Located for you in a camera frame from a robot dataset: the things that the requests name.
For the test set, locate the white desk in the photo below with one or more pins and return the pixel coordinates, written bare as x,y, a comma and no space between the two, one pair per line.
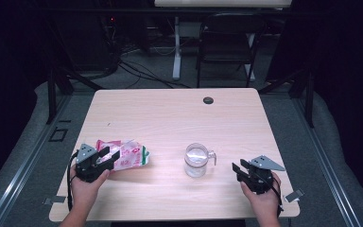
220,2

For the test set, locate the black folding chair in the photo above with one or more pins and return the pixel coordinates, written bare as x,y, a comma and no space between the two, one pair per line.
230,25

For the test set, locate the aluminium floor rail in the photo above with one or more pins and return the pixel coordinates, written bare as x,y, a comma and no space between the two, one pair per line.
22,170
327,170

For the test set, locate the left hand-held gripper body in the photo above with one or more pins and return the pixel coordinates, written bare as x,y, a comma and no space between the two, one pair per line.
86,170

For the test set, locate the pink white plastic bag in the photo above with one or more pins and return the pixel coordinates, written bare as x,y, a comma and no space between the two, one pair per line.
129,156

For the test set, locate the person's left hand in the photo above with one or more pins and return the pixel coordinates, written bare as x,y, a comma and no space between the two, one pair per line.
83,192

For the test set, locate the white grey tape piece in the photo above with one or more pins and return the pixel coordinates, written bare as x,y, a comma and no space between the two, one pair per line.
293,195

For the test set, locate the black metal stand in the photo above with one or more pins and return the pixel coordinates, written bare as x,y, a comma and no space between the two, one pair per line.
309,101
52,94

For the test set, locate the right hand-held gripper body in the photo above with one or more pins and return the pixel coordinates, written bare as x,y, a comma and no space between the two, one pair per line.
260,179

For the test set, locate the person's right hand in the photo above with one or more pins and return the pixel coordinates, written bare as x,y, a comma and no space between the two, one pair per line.
266,203

